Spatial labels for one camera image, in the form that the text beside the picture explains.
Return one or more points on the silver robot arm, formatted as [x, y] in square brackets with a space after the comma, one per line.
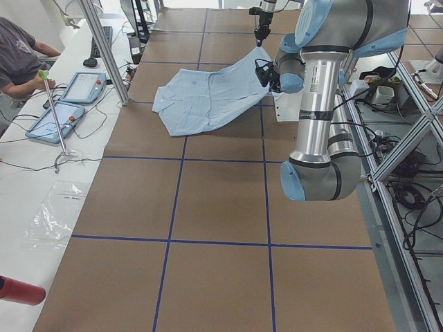
[270, 5]
[324, 165]

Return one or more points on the red cylindrical bottle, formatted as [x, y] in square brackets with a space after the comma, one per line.
[16, 291]

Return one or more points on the person in grey shirt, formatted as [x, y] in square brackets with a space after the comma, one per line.
[20, 66]

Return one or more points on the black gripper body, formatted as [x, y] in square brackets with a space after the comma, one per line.
[264, 21]
[274, 82]

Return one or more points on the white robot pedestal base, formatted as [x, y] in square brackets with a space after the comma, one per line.
[287, 106]

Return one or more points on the clear plastic bag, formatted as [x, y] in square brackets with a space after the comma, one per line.
[54, 221]

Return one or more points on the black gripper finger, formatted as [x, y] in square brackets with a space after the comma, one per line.
[261, 34]

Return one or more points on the upper blue teach pendant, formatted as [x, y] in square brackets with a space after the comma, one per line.
[84, 88]

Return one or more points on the aluminium frame post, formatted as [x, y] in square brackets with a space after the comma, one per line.
[105, 49]

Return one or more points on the light blue button shirt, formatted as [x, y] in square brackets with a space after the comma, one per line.
[194, 102]

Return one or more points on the black computer mouse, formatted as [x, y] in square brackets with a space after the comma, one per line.
[90, 62]

